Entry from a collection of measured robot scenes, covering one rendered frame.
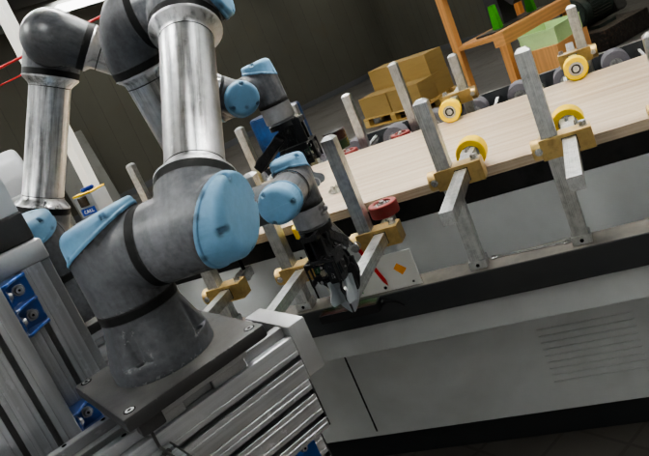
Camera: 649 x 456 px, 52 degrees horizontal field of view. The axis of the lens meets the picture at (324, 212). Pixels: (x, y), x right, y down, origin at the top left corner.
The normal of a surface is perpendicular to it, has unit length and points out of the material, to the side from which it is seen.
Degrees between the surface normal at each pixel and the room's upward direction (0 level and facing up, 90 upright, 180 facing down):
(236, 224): 95
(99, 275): 90
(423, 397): 90
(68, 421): 90
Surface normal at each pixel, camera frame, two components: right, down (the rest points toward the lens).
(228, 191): 0.92, -0.19
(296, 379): 0.58, -0.02
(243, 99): 0.33, 0.11
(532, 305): -0.29, 0.36
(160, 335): 0.35, -0.24
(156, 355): 0.13, -0.13
